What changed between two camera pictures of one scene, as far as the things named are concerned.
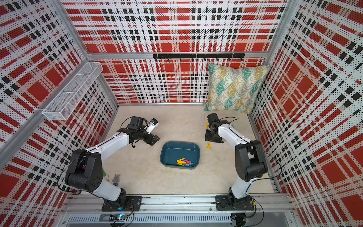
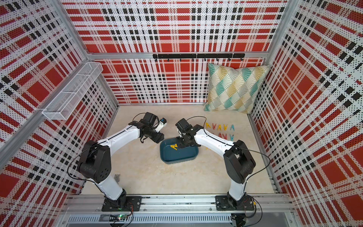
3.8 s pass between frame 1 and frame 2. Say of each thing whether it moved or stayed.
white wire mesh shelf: stayed
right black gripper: moved
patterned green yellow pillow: stayed
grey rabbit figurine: stayed
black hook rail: stayed
